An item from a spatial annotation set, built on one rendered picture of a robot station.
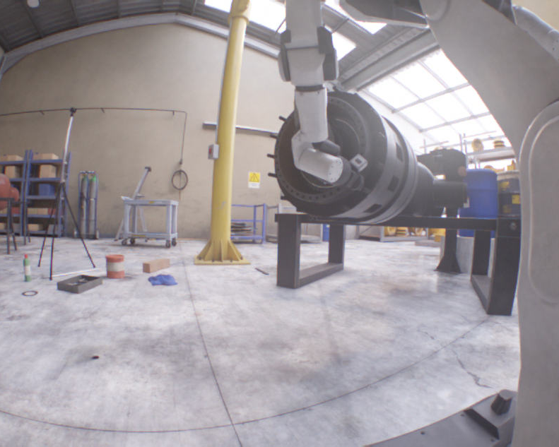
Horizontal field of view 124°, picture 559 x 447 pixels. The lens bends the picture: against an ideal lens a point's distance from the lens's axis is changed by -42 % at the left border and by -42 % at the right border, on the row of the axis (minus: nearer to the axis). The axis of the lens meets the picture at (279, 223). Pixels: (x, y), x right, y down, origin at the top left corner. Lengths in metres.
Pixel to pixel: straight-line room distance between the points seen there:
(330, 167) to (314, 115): 0.13
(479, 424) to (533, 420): 0.30
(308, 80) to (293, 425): 0.87
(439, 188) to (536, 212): 2.02
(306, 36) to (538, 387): 0.66
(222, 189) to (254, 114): 4.56
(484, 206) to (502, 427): 3.13
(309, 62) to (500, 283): 1.71
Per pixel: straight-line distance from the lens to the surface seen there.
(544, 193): 0.24
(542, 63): 0.32
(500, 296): 1.92
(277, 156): 1.07
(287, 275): 2.19
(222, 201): 3.37
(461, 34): 0.38
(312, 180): 1.06
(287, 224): 2.15
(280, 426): 0.80
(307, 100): 0.58
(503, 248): 1.87
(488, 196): 3.58
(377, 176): 0.91
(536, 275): 0.24
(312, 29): 0.60
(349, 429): 0.81
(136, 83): 7.80
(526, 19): 0.67
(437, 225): 1.87
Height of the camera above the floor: 0.58
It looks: 1 degrees down
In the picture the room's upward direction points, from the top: 2 degrees clockwise
